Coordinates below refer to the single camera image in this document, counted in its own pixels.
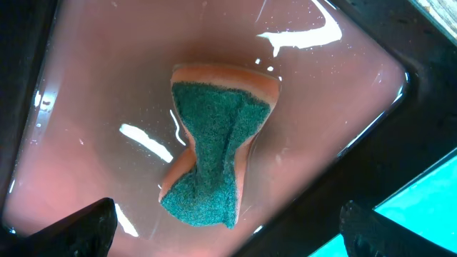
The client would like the teal plastic tray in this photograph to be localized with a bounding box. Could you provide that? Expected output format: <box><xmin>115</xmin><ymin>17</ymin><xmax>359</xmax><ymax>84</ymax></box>
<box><xmin>312</xmin><ymin>151</ymin><xmax>456</xmax><ymax>257</ymax></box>

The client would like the dark red tray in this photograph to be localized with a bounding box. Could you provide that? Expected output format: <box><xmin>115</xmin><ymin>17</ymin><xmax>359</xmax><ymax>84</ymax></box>
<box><xmin>0</xmin><ymin>0</ymin><xmax>457</xmax><ymax>257</ymax></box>

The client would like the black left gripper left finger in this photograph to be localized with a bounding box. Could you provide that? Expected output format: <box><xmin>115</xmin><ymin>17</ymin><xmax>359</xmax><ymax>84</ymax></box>
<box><xmin>21</xmin><ymin>198</ymin><xmax>117</xmax><ymax>257</ymax></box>

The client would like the red green sponge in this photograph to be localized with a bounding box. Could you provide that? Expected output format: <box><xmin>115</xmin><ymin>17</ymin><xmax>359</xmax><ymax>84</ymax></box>
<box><xmin>159</xmin><ymin>64</ymin><xmax>280</xmax><ymax>228</ymax></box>

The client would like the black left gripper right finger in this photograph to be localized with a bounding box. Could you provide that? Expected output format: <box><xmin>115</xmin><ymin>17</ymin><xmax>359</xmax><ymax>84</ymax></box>
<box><xmin>339</xmin><ymin>201</ymin><xmax>456</xmax><ymax>257</ymax></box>

